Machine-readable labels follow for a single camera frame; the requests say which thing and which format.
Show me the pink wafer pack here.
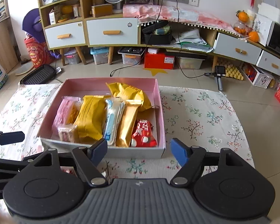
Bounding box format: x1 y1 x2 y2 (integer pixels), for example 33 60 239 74
52 96 82 143

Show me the striped yellow snack pack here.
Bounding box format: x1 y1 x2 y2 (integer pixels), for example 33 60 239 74
74 95 111 144

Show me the red strawberry candy packet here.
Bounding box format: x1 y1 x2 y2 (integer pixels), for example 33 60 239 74
130 119 157 148

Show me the lotus root snack packet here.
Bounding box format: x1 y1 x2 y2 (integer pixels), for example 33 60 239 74
65 102 81 124

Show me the golden long snack pack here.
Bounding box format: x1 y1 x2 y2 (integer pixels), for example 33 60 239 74
116 100 141 148

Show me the white milk bread pack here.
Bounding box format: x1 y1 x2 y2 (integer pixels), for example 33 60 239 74
103 98 125 146

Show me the puffy yellow snack bag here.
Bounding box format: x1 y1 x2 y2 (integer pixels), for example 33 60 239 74
106 83 153 112

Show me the red white candy packet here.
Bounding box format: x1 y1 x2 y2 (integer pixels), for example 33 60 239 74
60 166 77 176

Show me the floral tablecloth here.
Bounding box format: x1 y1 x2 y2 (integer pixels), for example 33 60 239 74
0 84 253 180

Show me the pink cardboard box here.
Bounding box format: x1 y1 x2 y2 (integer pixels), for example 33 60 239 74
37 77 167 159

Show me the black grill tray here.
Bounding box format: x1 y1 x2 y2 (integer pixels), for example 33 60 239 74
20 64 57 85

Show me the red gift bag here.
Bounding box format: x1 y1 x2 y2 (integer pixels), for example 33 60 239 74
24 37 55 68

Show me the red storage box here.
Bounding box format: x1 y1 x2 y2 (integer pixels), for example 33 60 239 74
144 52 175 70

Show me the purple plush toy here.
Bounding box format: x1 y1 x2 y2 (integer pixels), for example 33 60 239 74
22 8 60 59

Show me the wooden TV cabinet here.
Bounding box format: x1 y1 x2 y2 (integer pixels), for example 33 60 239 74
38 0 280 76

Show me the orange fruit lower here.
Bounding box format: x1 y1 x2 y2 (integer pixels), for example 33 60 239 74
248 31 259 43

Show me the orange fruit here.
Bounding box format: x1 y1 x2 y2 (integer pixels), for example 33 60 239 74
248 31 259 43
236 10 249 23

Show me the white microwave oven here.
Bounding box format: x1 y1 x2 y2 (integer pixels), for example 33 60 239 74
252 14 280 55

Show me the pink cabinet cloth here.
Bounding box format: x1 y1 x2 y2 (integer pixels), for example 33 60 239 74
123 5 241 37

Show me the black handheld camera tripod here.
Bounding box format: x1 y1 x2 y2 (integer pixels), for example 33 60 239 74
204 66 226 91

